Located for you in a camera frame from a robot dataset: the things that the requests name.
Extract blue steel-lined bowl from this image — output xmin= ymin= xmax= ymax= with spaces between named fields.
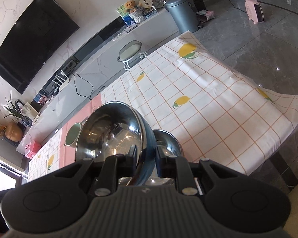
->
xmin=74 ymin=101 xmax=157 ymax=186

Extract round white stool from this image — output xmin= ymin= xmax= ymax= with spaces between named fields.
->
xmin=117 ymin=40 xmax=147 ymax=72

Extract grey metal trash can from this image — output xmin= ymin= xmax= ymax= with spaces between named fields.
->
xmin=165 ymin=0 xmax=199 ymax=33

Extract white photo frame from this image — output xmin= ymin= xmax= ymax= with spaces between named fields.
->
xmin=16 ymin=100 xmax=40 ymax=120

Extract black wall television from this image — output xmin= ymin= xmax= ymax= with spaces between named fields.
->
xmin=0 ymin=0 xmax=80 ymax=95

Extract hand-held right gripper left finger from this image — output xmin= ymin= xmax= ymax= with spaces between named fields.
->
xmin=53 ymin=145 xmax=138 ymax=197

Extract brown teddy bear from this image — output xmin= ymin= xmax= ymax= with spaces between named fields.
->
xmin=125 ymin=0 xmax=137 ymax=12

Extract white woven basket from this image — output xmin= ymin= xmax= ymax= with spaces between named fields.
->
xmin=128 ymin=8 xmax=146 ymax=24

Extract white marble media console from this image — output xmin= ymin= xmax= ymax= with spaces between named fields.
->
xmin=16 ymin=3 xmax=182 ymax=155

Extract orange steel-lined bowl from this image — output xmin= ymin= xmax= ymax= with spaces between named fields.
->
xmin=149 ymin=129 xmax=185 ymax=186

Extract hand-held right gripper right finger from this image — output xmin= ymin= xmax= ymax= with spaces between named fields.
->
xmin=155 ymin=145 xmax=239 ymax=196

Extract pink space heater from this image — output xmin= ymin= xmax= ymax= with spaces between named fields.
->
xmin=245 ymin=0 xmax=265 ymax=25

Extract green plant in vase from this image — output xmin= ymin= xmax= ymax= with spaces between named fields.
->
xmin=3 ymin=90 xmax=24 ymax=120

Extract green ceramic bowl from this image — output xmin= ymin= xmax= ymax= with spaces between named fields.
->
xmin=64 ymin=122 xmax=83 ymax=147

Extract pink storage box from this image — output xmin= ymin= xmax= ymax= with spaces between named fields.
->
xmin=24 ymin=140 xmax=42 ymax=158

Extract black power cable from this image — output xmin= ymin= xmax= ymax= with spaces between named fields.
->
xmin=73 ymin=72 xmax=105 ymax=101

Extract white wifi router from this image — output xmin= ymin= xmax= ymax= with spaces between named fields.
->
xmin=51 ymin=70 xmax=70 ymax=89

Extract patterned fabric slippers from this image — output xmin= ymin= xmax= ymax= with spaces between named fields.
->
xmin=195 ymin=9 xmax=215 ymax=23

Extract brown round vase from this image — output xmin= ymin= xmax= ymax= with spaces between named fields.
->
xmin=5 ymin=121 xmax=24 ymax=142

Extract lemon print checked tablecloth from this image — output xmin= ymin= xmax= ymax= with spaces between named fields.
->
xmin=27 ymin=30 xmax=298 ymax=179

